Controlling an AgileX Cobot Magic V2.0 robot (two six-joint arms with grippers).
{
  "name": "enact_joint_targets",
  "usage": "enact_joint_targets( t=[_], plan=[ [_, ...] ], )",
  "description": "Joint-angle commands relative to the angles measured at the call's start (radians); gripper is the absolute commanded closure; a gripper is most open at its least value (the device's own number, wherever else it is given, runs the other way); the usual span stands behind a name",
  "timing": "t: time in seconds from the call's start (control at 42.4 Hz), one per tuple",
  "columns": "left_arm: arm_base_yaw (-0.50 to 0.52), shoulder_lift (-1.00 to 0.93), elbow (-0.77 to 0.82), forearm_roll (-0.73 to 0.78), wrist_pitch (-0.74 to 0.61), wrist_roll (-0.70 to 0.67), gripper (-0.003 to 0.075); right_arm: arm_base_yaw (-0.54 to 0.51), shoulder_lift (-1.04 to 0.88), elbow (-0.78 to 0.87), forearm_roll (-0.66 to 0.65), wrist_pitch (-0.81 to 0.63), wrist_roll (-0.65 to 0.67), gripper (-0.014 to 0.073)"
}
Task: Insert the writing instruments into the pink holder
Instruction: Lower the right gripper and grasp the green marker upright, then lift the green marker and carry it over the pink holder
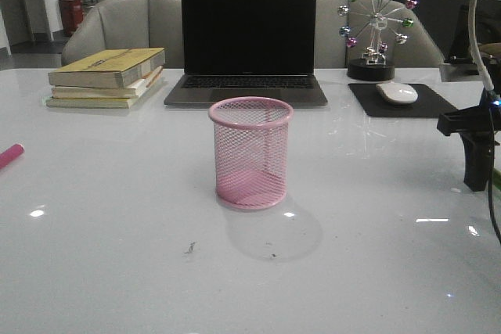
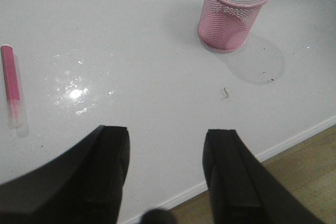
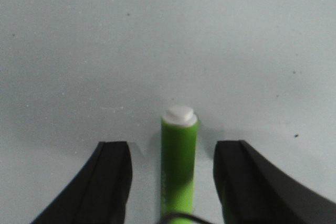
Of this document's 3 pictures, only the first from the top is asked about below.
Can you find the pale bottom book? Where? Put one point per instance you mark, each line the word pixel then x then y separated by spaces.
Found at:
pixel 95 103

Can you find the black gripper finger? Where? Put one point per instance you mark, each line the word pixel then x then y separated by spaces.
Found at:
pixel 476 127

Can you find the grey left armchair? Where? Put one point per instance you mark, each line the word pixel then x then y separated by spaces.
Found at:
pixel 113 24

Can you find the black mouse pad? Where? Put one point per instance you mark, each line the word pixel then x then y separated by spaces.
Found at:
pixel 429 103

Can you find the pink marker pen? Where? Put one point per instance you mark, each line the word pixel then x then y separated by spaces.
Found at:
pixel 10 154

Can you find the grey right armchair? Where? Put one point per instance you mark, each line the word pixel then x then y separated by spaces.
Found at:
pixel 339 39

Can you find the green marker pen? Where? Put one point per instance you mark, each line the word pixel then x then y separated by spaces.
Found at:
pixel 496 179

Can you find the grey laptop computer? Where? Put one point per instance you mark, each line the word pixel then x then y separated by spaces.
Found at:
pixel 236 48

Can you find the ferris wheel desk ornament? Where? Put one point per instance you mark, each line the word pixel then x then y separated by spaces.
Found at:
pixel 376 17

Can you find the pink mesh pen holder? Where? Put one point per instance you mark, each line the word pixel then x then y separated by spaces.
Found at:
pixel 250 150

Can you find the red bin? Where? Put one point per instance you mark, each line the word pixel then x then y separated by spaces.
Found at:
pixel 71 15

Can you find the white computer mouse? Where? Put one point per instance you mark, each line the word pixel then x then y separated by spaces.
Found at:
pixel 397 93

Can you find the yellow top book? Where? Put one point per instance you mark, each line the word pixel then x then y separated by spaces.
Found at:
pixel 111 68

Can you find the grey armchair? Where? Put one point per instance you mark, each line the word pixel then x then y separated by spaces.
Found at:
pixel 113 24
pixel 339 39

